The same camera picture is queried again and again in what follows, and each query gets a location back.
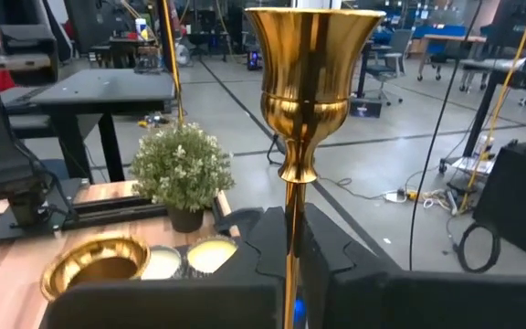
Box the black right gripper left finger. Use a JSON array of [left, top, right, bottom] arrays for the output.
[[38, 206, 289, 329]]

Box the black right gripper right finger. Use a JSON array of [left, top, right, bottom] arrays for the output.
[[300, 204, 526, 329]]

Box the pale candle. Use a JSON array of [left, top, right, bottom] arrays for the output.
[[140, 245, 183, 281]]

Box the yellow candle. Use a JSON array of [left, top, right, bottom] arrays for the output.
[[185, 235, 239, 275]]

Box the tall gold candlestick holder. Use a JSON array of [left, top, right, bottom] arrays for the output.
[[244, 6, 387, 329]]

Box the white power strip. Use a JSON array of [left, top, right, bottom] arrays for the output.
[[384, 189, 410, 205]]

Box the large black box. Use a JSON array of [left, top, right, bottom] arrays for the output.
[[472, 141, 526, 269]]

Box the small artificial potted plant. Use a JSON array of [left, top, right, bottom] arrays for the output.
[[129, 121, 237, 234]]

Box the black standing desk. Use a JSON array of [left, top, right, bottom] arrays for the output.
[[458, 52, 526, 159]]

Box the small black floor box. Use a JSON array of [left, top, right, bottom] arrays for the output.
[[349, 97, 384, 119]]

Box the grey office chair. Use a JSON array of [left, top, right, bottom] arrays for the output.
[[365, 27, 414, 107]]

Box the computer tower with blue light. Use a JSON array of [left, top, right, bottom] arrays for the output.
[[246, 48, 264, 72]]

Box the wooden top desk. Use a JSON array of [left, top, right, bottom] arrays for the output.
[[416, 25, 490, 83]]

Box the white bottle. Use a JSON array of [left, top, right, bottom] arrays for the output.
[[134, 16, 150, 42]]

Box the red object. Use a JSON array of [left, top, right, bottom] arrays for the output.
[[0, 68, 17, 92]]

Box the black shelf unit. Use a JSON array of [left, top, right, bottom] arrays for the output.
[[0, 22, 59, 88]]

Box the black coiled cable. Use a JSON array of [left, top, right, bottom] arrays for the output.
[[454, 221, 504, 275]]

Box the white and yellow cable bundle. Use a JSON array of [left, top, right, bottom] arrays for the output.
[[406, 185, 458, 216]]

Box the black aluminium table frame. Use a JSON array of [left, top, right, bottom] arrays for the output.
[[0, 194, 235, 246]]

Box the long black cable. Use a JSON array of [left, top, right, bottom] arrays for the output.
[[407, 0, 484, 271]]

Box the yellow hanging cable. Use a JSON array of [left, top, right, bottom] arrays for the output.
[[458, 0, 526, 214]]

